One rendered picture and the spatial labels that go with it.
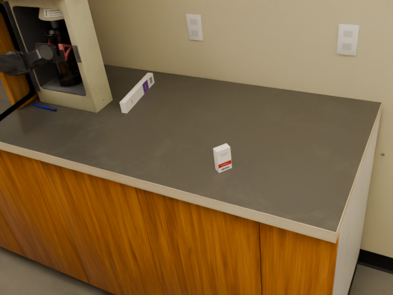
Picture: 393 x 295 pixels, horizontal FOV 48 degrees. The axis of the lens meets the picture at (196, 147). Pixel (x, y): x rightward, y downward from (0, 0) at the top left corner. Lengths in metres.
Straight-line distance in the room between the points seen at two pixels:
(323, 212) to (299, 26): 0.77
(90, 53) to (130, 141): 0.40
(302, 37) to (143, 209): 0.87
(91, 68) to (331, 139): 0.95
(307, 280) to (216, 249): 0.32
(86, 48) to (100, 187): 0.54
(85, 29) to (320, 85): 0.94
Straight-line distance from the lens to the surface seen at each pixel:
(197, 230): 1.51
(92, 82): 1.82
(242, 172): 1.40
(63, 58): 1.84
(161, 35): 2.04
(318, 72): 1.81
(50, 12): 1.80
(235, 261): 1.54
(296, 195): 1.32
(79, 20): 1.74
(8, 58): 1.66
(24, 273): 2.65
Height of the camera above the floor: 1.83
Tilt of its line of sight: 35 degrees down
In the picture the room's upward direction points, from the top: 8 degrees counter-clockwise
